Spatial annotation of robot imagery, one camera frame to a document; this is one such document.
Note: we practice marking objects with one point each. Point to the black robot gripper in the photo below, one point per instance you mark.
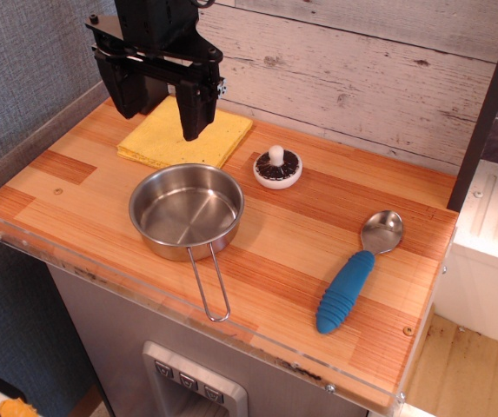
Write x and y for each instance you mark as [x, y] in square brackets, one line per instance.
[159, 40]

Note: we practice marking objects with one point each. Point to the white toy mushroom brownie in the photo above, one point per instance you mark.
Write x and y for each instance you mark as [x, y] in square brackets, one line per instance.
[278, 168]

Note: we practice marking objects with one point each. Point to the yellow object at corner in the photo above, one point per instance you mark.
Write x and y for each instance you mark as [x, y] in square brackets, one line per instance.
[17, 408]

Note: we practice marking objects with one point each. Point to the stainless steel pan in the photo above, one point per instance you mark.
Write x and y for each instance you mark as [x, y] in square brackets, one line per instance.
[188, 212]

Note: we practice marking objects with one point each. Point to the grey toy fridge cabinet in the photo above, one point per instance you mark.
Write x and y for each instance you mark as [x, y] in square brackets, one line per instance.
[113, 331]

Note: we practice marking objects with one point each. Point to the silver dispenser button panel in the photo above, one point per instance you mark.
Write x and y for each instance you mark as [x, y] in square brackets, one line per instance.
[182, 387]

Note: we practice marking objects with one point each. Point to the clear acrylic table guard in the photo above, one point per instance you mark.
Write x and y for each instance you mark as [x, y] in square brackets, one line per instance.
[273, 276]

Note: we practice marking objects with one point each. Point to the white toy sink unit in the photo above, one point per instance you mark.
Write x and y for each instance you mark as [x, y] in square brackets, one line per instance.
[467, 290]

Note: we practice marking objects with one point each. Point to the blue-handled metal spoon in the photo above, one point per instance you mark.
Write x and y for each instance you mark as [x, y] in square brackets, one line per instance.
[381, 233]

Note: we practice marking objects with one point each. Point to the dark vertical post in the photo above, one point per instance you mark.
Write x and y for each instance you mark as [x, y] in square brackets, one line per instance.
[476, 145]

